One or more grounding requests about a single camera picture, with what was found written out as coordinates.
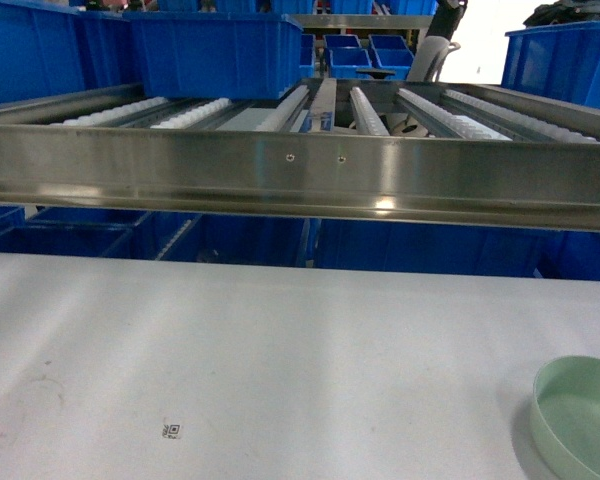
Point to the light green bowl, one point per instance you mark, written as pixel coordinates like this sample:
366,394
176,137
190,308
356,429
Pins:
565,416

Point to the blue bin under shelf centre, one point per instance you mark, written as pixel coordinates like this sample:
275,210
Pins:
429,248

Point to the blue bin under shelf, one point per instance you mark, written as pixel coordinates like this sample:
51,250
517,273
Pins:
67,241
429,248

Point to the stainless steel shelf rack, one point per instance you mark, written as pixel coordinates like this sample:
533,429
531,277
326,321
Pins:
415,152

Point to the blue bin under shelf left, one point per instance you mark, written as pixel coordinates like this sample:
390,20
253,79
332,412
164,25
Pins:
67,241

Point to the small blue bin background left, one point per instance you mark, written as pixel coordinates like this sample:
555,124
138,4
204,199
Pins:
345,63

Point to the small blue bin background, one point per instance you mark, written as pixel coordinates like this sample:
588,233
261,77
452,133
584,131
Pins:
345,63
397,60

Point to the small blue bin background right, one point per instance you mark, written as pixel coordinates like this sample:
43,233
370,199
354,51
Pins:
397,60

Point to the blue bin on rollers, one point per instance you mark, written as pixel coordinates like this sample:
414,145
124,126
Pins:
240,56

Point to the QR code sticker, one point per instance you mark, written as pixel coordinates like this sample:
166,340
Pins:
172,431

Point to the blue bin far right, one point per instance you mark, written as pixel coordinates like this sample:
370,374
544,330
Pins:
560,62

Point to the large blue bin far left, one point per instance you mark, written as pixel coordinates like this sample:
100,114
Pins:
48,49

